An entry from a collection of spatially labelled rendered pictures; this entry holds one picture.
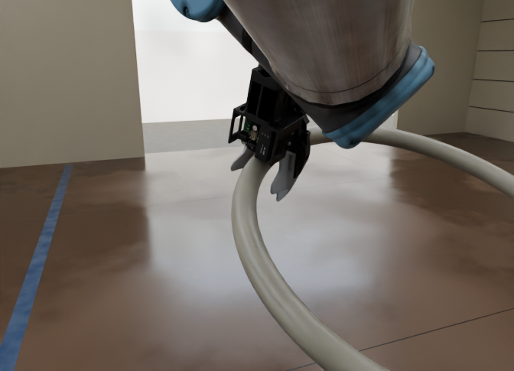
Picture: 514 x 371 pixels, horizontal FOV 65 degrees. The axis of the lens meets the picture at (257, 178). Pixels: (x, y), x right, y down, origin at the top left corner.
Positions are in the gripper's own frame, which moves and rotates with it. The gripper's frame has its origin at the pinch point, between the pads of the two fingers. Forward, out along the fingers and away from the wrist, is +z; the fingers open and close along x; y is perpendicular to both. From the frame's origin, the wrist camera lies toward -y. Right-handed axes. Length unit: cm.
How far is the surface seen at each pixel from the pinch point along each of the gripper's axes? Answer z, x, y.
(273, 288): -7.4, 13.7, 21.7
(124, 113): 259, -378, -290
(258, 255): -7.5, 10.4, 19.6
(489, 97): 207, 21, -767
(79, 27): 158, -442, -275
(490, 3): 72, -53, -814
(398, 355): 135, 43, -99
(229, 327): 157, -34, -68
